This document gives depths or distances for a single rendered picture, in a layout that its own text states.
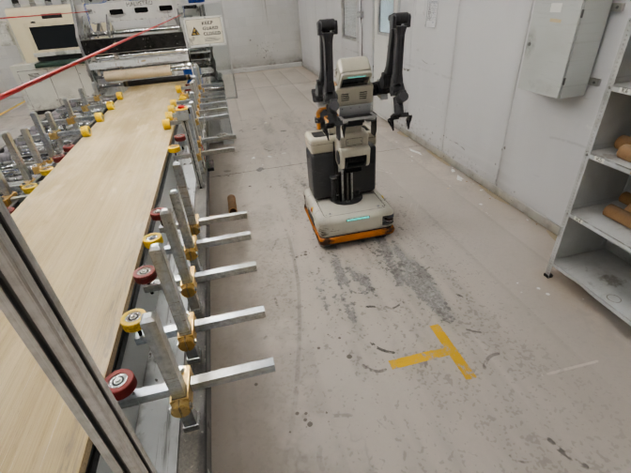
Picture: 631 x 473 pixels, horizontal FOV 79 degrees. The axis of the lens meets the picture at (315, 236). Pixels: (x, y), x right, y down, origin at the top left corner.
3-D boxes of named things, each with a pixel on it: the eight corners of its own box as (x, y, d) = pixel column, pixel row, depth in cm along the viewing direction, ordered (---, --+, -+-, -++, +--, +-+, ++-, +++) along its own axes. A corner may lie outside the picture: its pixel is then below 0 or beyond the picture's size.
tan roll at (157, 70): (212, 69, 507) (210, 59, 500) (212, 70, 496) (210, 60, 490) (99, 82, 483) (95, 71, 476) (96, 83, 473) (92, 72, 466)
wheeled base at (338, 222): (303, 210, 358) (301, 186, 344) (367, 200, 367) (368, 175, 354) (320, 249, 302) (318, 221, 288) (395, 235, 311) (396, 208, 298)
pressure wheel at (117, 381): (145, 413, 105) (130, 387, 99) (114, 421, 104) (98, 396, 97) (146, 389, 112) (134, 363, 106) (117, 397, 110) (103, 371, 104)
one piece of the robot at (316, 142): (309, 200, 345) (300, 106, 300) (366, 190, 353) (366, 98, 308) (316, 218, 317) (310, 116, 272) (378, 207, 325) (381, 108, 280)
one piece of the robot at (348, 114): (333, 136, 269) (332, 105, 258) (370, 130, 274) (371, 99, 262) (339, 143, 256) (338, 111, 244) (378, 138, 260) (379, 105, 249)
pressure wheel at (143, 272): (144, 303, 144) (134, 279, 138) (139, 292, 150) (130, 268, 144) (165, 294, 148) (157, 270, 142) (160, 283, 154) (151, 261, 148)
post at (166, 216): (202, 309, 156) (170, 205, 130) (202, 314, 153) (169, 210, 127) (192, 311, 155) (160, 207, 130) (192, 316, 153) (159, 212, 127)
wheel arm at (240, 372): (274, 364, 116) (272, 355, 113) (276, 373, 113) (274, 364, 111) (124, 400, 109) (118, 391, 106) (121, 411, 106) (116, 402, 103)
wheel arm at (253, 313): (265, 312, 137) (263, 304, 135) (266, 319, 134) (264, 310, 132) (139, 340, 130) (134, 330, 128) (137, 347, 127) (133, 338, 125)
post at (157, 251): (200, 353, 135) (161, 240, 109) (200, 360, 132) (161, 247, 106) (190, 356, 134) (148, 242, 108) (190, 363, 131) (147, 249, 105)
